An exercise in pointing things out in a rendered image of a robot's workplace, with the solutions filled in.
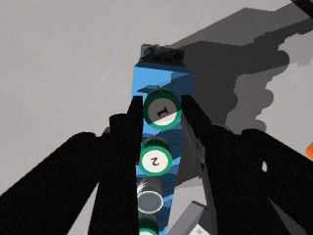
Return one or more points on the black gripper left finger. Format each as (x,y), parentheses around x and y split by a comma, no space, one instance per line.
(49,198)

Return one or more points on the orange digital multimeter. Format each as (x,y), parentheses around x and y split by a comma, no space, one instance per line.
(309,151)

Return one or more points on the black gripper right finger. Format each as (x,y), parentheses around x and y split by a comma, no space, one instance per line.
(231,173)

